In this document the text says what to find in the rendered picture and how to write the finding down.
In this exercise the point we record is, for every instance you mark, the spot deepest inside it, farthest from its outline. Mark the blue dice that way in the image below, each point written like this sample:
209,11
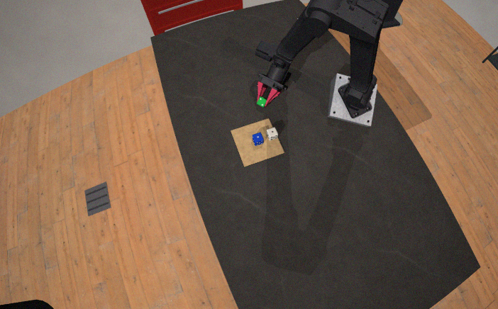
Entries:
258,139

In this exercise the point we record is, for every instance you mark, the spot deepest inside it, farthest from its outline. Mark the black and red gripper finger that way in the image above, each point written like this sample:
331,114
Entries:
261,89
272,96

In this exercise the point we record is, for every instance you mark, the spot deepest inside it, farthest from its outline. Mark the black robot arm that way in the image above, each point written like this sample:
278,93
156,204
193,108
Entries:
318,17

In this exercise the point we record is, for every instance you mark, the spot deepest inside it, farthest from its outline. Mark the tan flat mat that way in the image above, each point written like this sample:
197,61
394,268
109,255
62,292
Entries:
251,154

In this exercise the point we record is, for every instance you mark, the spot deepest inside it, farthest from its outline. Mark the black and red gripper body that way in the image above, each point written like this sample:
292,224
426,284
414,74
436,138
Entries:
274,78

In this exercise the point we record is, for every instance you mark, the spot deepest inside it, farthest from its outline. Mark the green dice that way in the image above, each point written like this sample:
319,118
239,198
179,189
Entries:
262,101

